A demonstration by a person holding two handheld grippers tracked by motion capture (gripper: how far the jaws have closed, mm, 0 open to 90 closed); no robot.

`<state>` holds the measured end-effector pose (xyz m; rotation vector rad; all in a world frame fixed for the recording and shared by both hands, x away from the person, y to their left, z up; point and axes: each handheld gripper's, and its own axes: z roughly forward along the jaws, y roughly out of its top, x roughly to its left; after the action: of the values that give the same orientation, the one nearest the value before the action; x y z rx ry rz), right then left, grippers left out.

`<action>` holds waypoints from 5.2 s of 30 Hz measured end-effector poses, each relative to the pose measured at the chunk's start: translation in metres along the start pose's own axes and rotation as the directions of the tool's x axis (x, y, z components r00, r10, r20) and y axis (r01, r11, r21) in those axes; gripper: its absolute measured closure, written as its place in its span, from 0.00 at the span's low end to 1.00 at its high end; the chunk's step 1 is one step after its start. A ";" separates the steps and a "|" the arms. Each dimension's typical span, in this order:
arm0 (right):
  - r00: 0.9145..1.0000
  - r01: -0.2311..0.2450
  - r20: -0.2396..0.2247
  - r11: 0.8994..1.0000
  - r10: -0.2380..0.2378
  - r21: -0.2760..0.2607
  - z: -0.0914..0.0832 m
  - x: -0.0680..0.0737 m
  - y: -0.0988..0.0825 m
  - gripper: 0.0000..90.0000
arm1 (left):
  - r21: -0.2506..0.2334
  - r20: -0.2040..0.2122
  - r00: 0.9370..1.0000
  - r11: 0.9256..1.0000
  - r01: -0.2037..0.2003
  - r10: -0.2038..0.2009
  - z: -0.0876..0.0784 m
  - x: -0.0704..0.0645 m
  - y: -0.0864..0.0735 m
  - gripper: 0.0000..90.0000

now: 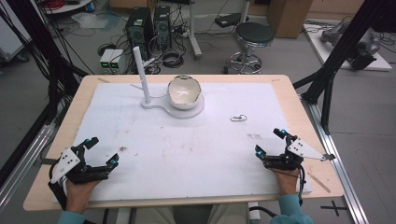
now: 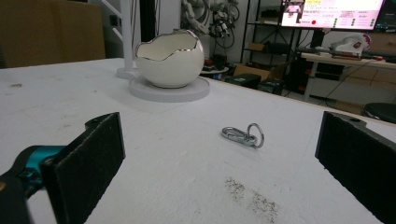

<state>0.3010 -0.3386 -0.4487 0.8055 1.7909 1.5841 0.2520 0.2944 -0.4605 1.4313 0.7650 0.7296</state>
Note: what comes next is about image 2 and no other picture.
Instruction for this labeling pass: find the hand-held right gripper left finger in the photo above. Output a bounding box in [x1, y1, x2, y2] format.
[0, 112, 126, 224]

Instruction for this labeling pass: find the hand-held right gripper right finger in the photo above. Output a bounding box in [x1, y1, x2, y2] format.
[314, 110, 396, 224]

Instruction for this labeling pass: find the silver metal keychain clasp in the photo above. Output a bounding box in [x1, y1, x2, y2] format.
[220, 122, 265, 149]

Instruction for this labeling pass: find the white eggshell-shaped ceramic bowl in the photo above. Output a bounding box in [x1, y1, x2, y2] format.
[134, 28, 205, 89]

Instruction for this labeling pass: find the black round stool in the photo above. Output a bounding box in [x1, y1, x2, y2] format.
[361, 102, 396, 124]

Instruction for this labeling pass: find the white desk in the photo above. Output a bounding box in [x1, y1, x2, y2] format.
[300, 51, 396, 104]

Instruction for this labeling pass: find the white and pink device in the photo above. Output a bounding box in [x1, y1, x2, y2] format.
[330, 32, 372, 58]

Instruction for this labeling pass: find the white round flat base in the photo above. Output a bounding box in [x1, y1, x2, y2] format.
[128, 75, 211, 104]

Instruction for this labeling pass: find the cardboard box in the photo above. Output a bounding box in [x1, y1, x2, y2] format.
[233, 62, 290, 82]

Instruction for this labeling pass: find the white branched stand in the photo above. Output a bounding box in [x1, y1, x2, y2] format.
[101, 0, 139, 80]

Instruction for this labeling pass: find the black box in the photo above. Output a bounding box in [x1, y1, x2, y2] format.
[224, 73, 262, 91]

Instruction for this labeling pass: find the brown cardboard panel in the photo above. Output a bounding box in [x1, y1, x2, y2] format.
[0, 0, 106, 69]

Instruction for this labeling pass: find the computer monitor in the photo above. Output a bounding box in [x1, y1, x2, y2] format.
[279, 0, 396, 33]

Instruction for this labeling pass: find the black metal shelf rack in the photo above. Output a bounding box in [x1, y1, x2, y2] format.
[239, 0, 303, 64]

